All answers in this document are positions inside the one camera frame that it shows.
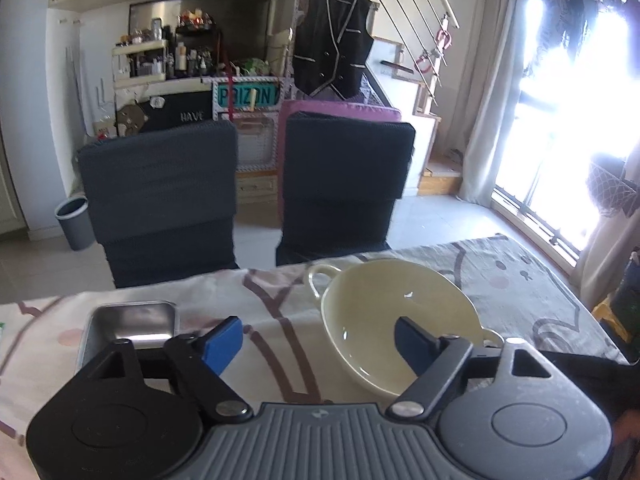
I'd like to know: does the rectangular steel tray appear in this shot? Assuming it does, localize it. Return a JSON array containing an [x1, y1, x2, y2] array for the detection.
[[76, 300, 179, 370]]

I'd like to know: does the cream ceramic handled bowl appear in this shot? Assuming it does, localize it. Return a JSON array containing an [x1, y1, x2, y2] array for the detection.
[[304, 259, 504, 400]]

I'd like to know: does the cartoon printed tablecloth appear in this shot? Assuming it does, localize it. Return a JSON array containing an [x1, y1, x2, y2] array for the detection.
[[1, 235, 623, 479]]

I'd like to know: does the left dark grey chair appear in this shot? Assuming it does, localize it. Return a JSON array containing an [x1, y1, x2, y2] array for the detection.
[[78, 120, 238, 288]]

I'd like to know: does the dark grey chair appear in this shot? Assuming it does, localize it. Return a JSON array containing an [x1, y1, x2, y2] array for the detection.
[[276, 112, 416, 266], [78, 120, 238, 288]]

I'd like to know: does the grey trash bin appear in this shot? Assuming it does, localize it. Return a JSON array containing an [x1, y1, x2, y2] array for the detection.
[[54, 195, 96, 252]]

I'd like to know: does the right dark grey chair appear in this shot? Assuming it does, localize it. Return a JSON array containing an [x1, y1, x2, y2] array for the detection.
[[276, 112, 416, 266]]

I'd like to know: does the pink cushion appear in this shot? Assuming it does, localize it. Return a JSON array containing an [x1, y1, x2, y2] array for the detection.
[[277, 100, 401, 221]]

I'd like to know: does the teal prizon sign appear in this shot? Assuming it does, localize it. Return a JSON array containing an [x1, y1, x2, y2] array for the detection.
[[212, 76, 283, 115]]

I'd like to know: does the beige window curtain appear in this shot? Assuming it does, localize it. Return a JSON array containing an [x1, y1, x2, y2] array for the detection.
[[457, 0, 526, 207]]

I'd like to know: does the cluttered white shelf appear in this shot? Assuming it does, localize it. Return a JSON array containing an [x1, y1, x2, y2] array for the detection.
[[112, 13, 221, 90]]

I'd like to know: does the black vest with white trim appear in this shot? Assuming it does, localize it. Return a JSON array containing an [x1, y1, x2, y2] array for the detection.
[[292, 0, 373, 100]]

